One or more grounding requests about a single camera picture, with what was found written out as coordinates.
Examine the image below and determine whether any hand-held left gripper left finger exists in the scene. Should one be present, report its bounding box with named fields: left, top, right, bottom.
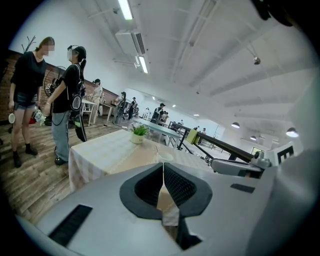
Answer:
left=37, top=162, right=181, bottom=256

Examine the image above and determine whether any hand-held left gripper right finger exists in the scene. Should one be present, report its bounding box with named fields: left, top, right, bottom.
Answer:
left=163, top=162, right=270, bottom=256

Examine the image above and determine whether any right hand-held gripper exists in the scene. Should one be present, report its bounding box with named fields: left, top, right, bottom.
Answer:
left=210, top=141, right=301, bottom=179

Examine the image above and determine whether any black metal railing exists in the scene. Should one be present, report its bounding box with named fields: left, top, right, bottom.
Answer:
left=167, top=121, right=256, bottom=163

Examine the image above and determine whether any yellow-green pad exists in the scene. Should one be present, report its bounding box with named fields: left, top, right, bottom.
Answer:
left=186, top=128, right=200, bottom=145

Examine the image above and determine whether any table with checkered tablecloth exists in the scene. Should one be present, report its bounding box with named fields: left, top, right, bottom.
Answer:
left=67, top=129, right=215, bottom=227

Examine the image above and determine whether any grey top table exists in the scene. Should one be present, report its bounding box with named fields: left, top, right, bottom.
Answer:
left=133, top=117, right=183, bottom=150

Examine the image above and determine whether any green plant in white pot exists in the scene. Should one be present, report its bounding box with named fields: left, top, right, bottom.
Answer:
left=129, top=124, right=150, bottom=145

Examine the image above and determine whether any white table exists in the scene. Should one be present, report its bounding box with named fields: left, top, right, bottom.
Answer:
left=101, top=102, right=118, bottom=123
left=80, top=98, right=101, bottom=127

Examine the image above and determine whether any ceiling tube light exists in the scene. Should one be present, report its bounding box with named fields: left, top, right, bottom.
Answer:
left=117, top=0, right=134, bottom=21
left=138, top=55, right=149, bottom=75

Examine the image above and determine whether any black standing fan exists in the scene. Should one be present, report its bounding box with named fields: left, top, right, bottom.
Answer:
left=43, top=65, right=68, bottom=100

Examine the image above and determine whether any white ceiling air conditioner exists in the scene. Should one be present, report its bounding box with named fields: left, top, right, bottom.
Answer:
left=114, top=29, right=147, bottom=56

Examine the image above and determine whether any black branched coat stand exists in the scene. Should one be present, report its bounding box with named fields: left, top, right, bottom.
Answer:
left=21, top=35, right=37, bottom=54

